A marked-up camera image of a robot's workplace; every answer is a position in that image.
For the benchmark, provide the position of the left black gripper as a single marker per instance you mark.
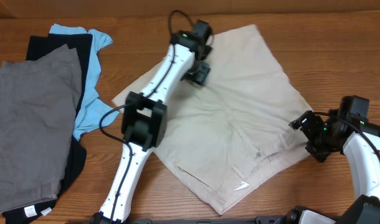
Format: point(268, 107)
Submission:
point(199, 74)

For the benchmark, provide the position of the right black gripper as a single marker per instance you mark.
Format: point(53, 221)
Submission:
point(320, 153)

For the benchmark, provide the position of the beige cotton shorts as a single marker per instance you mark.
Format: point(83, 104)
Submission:
point(226, 138)

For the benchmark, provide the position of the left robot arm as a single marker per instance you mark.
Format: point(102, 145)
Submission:
point(145, 115)

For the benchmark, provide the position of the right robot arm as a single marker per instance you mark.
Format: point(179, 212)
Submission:
point(346, 130)

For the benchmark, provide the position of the light blue shirt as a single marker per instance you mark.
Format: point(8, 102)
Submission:
point(92, 107)

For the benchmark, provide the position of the black garment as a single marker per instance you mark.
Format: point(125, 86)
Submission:
point(37, 48)

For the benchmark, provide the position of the grey shorts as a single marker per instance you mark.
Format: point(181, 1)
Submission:
point(38, 102)

